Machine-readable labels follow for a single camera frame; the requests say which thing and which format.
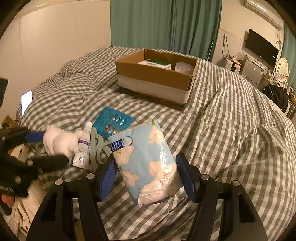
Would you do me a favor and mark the green curtain behind bed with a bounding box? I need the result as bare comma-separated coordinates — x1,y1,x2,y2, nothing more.
110,0,222,61

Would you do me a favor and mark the clear plastic round container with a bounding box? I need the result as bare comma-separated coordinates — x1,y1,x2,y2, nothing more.
175,62,194,75

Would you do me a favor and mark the floral tissue pack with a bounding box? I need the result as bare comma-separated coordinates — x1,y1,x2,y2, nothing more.
108,120,182,207

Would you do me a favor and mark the black bag on chair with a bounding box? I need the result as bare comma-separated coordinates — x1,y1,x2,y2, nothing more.
260,84,288,113

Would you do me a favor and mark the wall mounted black television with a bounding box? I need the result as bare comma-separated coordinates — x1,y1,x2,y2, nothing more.
245,29,278,67

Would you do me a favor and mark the grey plastic ring holder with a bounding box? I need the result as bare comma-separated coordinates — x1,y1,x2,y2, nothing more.
89,127,111,172

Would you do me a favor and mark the green curtain by window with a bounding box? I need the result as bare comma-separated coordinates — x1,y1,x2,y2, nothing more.
281,24,296,88

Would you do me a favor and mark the open cardboard box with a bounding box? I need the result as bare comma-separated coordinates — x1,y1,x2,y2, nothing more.
115,49,198,110

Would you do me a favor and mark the small grey refrigerator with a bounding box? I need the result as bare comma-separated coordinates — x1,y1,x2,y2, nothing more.
240,59,262,88

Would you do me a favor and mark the blue blister pack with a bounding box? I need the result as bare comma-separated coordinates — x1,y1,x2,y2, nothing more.
93,107,134,139

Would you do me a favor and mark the green white medicine box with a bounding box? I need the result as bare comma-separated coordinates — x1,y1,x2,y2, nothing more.
138,59,171,69

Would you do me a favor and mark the person's hand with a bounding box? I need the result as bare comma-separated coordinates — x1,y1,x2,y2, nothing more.
1,193,15,208

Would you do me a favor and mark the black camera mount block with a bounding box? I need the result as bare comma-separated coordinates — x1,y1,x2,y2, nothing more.
0,78,8,107

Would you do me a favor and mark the white air conditioner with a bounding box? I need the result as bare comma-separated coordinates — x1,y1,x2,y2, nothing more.
244,0,284,31

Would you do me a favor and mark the white ointment tube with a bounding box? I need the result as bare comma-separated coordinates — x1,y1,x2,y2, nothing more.
72,121,92,169

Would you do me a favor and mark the white suitcase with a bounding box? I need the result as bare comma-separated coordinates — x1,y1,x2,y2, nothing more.
224,58,241,74

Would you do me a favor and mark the lit smartphone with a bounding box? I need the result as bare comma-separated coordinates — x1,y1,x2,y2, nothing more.
21,90,33,116

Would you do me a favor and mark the white oval vanity mirror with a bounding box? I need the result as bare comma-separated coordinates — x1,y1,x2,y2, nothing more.
273,58,290,87

